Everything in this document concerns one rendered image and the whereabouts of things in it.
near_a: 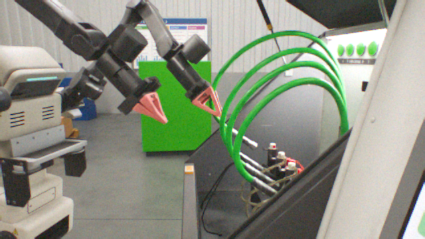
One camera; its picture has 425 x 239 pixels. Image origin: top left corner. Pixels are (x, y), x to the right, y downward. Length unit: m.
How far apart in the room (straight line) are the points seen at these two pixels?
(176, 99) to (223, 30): 3.51
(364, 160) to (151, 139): 3.82
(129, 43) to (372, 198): 0.53
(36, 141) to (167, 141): 3.10
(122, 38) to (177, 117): 3.45
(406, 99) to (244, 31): 6.89
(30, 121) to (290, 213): 0.93
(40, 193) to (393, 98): 1.14
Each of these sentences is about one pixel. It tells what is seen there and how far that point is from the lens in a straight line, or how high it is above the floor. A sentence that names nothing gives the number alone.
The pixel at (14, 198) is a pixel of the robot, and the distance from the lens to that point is 1.18.
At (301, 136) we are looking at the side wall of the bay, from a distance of 1.24.
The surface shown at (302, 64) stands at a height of 1.34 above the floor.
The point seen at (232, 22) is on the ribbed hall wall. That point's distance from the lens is 7.31.
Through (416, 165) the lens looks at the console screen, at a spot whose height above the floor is 1.23.
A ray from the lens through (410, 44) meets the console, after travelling 0.49.
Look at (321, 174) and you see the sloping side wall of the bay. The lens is 0.55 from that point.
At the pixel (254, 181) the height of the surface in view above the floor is 1.11.
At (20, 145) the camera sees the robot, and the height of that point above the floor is 1.07.
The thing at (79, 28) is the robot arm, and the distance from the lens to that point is 0.74.
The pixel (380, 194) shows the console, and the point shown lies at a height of 1.18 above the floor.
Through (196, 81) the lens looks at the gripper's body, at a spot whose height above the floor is 1.29.
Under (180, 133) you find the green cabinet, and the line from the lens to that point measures 4.16.
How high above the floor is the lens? 1.36
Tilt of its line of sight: 12 degrees down
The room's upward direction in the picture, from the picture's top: straight up
